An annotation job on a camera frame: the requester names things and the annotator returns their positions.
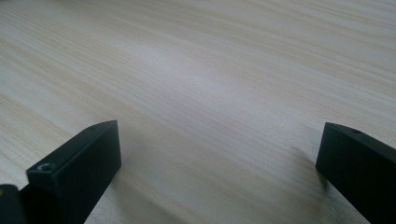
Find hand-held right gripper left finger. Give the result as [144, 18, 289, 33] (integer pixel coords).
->
[19, 119, 122, 224]

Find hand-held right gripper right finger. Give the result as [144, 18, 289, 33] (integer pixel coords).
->
[315, 121, 396, 224]

